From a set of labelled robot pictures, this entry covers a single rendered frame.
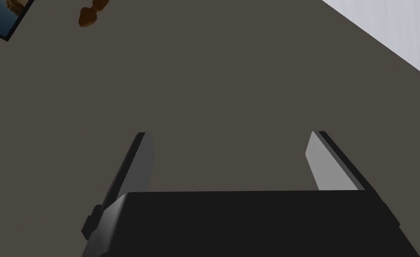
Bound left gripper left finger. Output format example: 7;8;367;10
100;132;156;212

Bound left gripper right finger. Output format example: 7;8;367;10
305;130;366;191

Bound brown wall lamp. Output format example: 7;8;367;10
78;0;110;28

